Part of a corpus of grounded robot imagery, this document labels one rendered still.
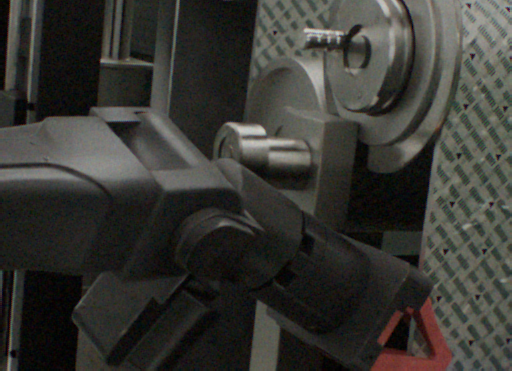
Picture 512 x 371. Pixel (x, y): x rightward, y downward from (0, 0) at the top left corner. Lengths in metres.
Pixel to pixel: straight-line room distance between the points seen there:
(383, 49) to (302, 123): 0.09
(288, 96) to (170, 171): 0.33
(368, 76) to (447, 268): 0.13
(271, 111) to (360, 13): 0.17
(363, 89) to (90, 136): 0.24
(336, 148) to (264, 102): 0.15
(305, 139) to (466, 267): 0.13
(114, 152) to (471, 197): 0.27
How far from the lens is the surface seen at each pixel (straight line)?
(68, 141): 0.60
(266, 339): 0.86
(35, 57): 1.02
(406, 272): 0.72
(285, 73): 0.93
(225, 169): 0.70
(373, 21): 0.79
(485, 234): 0.81
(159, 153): 0.63
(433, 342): 0.80
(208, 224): 0.62
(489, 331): 0.83
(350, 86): 0.81
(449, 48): 0.76
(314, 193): 0.82
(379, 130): 0.81
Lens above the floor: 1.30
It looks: 12 degrees down
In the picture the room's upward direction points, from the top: 6 degrees clockwise
